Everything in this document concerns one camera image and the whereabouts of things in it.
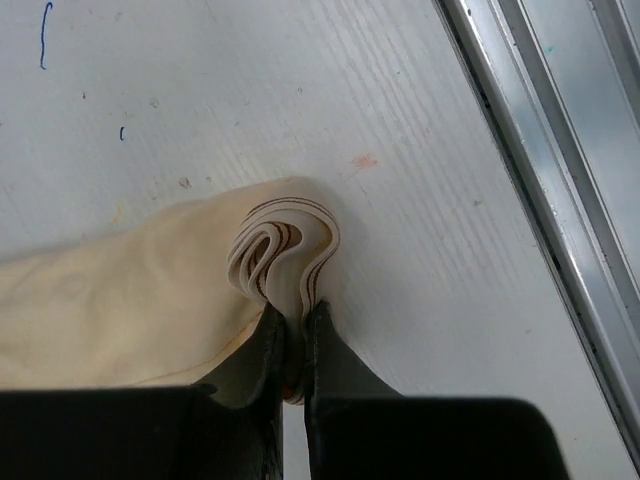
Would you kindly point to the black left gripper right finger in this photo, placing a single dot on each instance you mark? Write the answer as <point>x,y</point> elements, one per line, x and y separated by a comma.
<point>358,427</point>

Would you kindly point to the aluminium table frame rail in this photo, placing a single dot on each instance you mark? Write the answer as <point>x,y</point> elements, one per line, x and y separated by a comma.
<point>561,82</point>

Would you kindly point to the beige underwear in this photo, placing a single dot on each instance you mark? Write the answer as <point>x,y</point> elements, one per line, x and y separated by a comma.
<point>168,301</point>

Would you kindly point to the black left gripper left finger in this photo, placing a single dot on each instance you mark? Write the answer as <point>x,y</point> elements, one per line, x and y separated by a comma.
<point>225,426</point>

